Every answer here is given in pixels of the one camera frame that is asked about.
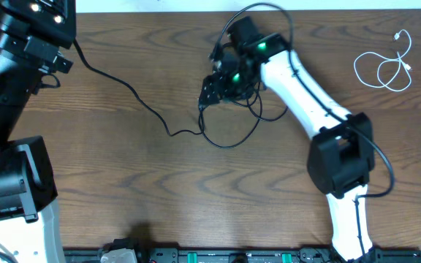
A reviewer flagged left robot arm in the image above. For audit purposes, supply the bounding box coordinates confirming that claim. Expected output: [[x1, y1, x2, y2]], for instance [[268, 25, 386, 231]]
[[0, 0, 76, 262]]

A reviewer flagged white USB cable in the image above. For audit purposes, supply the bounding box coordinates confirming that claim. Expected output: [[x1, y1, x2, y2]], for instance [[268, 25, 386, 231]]
[[352, 28, 414, 93]]

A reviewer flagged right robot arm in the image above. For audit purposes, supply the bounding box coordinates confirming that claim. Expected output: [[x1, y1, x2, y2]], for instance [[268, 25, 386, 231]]
[[198, 17, 375, 262]]

